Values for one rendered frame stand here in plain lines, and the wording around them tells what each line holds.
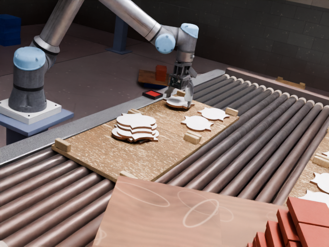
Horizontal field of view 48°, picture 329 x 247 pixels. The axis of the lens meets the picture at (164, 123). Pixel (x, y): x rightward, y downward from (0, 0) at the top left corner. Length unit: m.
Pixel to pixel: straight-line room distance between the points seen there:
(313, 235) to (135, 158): 0.74
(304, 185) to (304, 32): 5.33
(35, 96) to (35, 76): 0.08
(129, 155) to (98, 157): 0.10
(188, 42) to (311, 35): 5.06
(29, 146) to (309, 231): 0.94
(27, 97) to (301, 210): 1.18
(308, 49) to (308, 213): 5.96
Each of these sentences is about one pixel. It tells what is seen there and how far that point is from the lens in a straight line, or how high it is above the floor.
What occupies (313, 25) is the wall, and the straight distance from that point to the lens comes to 6.53.
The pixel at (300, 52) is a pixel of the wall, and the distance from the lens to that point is 6.59.
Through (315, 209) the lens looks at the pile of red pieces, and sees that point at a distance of 0.69.
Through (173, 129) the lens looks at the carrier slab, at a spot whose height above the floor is 0.94.
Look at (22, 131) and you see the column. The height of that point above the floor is 0.87.
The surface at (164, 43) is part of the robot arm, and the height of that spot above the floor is 1.26.
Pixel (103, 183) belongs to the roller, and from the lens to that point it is 1.12.
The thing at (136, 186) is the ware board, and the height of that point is 1.04.
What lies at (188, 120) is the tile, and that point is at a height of 0.95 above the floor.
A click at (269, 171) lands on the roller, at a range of 1.39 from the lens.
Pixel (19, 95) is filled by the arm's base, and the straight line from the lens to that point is 1.58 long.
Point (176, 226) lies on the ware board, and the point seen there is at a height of 1.04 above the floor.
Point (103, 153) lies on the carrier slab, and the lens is 1.24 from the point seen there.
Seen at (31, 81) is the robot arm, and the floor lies 1.03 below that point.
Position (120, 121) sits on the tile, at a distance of 1.35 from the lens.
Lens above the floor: 1.54
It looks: 24 degrees down
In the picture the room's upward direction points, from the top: 10 degrees clockwise
